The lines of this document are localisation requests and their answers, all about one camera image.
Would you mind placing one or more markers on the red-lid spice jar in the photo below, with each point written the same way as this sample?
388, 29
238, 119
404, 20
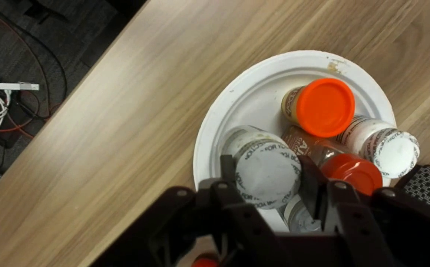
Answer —
336, 161

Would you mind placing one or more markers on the red toy strawberry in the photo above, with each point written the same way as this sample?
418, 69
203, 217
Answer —
205, 260

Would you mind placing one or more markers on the green-label food can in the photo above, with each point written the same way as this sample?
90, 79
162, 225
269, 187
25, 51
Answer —
299, 219

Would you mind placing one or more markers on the white blue-label pill bottle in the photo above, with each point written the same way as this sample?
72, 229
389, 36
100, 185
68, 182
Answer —
394, 152

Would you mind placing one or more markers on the white paper plate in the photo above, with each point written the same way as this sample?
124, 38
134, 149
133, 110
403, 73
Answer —
256, 97

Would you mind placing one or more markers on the orange-lid play-doh tub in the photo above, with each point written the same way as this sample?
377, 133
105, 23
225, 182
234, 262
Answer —
324, 107

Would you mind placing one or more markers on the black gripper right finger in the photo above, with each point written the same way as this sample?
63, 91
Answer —
351, 235

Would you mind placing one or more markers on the white supplement bottle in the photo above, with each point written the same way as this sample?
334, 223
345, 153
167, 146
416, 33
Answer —
266, 170

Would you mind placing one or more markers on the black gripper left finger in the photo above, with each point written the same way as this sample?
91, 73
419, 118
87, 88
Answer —
243, 235

